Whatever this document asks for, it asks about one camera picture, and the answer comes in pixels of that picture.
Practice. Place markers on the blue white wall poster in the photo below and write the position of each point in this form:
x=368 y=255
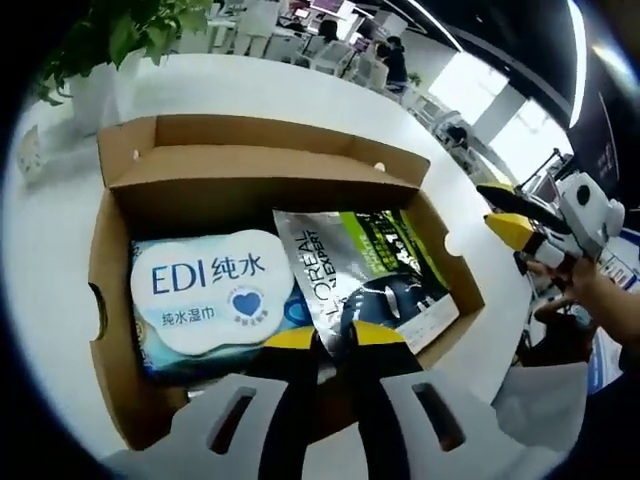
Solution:
x=607 y=360

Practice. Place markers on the person's right hand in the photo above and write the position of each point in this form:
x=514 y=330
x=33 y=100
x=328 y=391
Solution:
x=585 y=287

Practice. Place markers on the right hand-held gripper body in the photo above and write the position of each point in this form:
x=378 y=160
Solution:
x=590 y=215

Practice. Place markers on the grey mesh office chair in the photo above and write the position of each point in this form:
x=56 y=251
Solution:
x=540 y=400

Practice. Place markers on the green potted plant white pot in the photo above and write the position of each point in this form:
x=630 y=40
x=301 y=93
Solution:
x=120 y=35

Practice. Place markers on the brown cardboard shoe box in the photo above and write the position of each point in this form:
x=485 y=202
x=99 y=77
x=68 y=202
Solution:
x=250 y=170

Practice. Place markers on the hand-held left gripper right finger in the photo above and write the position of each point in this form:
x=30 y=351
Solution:
x=400 y=430

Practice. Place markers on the silver face mask packet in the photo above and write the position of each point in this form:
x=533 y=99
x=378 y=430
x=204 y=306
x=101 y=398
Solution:
x=350 y=260

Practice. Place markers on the black tripod stand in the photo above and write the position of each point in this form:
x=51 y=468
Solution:
x=545 y=175

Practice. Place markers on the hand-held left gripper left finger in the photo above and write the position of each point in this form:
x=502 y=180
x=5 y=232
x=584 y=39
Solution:
x=240 y=430

